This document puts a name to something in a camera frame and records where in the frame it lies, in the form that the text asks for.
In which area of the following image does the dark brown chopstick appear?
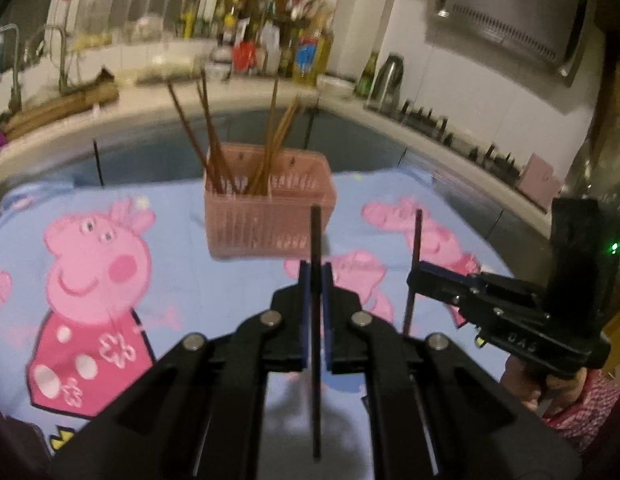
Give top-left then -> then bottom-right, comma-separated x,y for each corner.
401,208 -> 424,337

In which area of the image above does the green glass bottle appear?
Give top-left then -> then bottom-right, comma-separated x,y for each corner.
360,51 -> 380,97

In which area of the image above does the pink plastic basket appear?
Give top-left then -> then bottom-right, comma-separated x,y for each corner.
204,143 -> 337,261

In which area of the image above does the white plastic jug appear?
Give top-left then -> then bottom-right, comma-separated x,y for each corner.
260,25 -> 283,73

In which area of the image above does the person's right forearm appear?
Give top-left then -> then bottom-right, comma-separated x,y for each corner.
540,370 -> 620,453

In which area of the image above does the person's right hand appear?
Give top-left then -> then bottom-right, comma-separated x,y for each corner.
504,357 -> 542,409

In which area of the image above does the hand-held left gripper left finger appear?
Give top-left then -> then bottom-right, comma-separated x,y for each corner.
52,261 -> 311,480

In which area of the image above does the black gas stove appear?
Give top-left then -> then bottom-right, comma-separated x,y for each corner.
365,95 -> 523,186

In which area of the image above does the brown wooden chopstick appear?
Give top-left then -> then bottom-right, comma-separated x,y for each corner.
260,76 -> 281,195
199,67 -> 233,195
166,79 -> 222,195
247,95 -> 302,196

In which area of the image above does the group of condiment bottles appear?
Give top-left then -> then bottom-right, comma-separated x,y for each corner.
255,0 -> 336,26

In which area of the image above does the kitchen counter with dark cabinets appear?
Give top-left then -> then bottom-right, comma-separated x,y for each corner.
0,42 -> 556,241

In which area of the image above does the steel range hood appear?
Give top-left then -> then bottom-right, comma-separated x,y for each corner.
425,0 -> 591,88

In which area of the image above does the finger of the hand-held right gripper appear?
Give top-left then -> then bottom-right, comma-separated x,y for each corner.
418,261 -> 529,295
407,270 -> 546,329

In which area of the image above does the red packet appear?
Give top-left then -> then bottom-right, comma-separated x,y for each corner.
232,40 -> 258,73

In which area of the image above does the blue label oil bottle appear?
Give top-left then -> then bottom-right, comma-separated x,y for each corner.
292,27 -> 323,86

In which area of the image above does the wooden cutting board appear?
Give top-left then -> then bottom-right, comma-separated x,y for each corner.
2,67 -> 121,138

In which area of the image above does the blue pig print blanket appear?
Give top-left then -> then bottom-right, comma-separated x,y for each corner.
0,170 -> 506,461

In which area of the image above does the covered food dish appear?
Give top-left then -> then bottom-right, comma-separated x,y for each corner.
135,60 -> 201,83

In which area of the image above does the row of sauce bottles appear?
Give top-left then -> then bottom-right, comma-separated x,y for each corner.
177,0 -> 241,41

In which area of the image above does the steel kitchen faucet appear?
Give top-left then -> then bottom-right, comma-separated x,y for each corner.
0,24 -> 26,113
42,24 -> 73,93

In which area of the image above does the black chopstick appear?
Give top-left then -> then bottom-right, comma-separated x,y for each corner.
310,204 -> 324,462

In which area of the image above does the steel kettle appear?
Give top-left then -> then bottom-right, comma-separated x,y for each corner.
375,54 -> 406,103

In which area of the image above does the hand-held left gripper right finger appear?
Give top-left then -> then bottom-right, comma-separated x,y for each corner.
323,263 -> 581,480

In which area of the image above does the pink box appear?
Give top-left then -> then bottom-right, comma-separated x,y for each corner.
519,154 -> 563,208

